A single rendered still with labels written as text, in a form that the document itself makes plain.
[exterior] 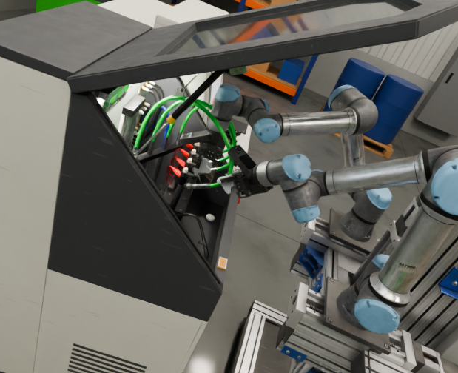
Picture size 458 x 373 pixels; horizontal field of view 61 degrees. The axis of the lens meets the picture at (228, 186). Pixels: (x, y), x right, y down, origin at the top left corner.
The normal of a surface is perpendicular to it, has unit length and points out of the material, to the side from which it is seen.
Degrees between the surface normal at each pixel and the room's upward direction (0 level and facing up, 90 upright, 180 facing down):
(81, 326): 90
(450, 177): 82
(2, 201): 90
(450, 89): 90
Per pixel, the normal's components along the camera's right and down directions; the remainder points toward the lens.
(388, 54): -0.26, 0.45
